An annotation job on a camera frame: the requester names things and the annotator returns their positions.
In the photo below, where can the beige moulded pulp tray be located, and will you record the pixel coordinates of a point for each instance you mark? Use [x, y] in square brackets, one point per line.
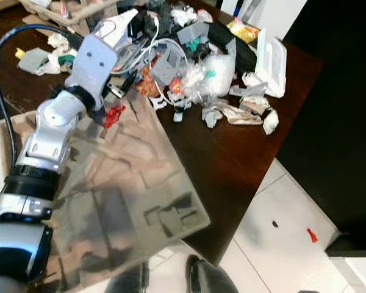
[128, 183]

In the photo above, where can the yellow snack wrapper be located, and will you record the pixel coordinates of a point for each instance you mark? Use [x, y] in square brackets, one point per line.
[244, 30]

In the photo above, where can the small yellow scrap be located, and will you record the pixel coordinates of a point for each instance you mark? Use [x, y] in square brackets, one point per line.
[19, 54]

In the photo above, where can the red wrapper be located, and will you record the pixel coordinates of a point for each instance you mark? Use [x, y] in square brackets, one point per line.
[114, 116]

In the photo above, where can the clear plastic bag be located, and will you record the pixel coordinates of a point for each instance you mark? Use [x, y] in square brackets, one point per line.
[216, 76]

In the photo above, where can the beige woven basket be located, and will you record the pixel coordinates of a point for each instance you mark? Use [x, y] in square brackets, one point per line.
[61, 11]

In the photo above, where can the green plastic scrap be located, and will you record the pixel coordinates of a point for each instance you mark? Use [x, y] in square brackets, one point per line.
[67, 60]

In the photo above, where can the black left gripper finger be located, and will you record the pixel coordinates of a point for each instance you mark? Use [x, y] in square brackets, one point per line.
[99, 115]

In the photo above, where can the orange brown wrapper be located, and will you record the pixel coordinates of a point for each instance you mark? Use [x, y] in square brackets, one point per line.
[147, 82]

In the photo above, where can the black plastic bag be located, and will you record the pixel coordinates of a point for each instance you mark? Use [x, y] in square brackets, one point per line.
[235, 49]

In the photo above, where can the small red orange scrap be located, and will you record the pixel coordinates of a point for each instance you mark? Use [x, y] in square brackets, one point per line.
[175, 85]

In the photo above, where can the white foam container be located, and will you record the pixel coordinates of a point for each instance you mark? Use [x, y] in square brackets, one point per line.
[271, 64]

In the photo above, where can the small red floor scrap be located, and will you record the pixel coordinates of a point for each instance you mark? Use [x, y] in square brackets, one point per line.
[312, 235]

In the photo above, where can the dark wooden table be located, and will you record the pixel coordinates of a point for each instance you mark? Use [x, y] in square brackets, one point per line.
[232, 152]

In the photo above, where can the teal plastic scrap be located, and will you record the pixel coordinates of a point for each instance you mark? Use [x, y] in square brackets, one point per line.
[195, 44]

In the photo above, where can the grey plastic bracket part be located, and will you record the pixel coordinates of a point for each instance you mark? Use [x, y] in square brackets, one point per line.
[33, 61]
[166, 67]
[194, 32]

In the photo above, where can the flat beige wrapper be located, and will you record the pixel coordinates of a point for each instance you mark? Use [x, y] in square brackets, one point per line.
[244, 115]

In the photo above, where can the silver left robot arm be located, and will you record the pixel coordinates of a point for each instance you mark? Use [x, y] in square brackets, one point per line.
[49, 131]

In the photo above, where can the white pointed plastic wrapper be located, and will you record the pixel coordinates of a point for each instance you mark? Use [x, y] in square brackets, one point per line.
[116, 29]

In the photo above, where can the crumpled white tissue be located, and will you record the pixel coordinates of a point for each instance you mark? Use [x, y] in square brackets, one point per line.
[211, 118]
[271, 122]

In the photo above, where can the white panel door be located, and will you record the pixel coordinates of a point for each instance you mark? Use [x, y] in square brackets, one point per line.
[268, 15]

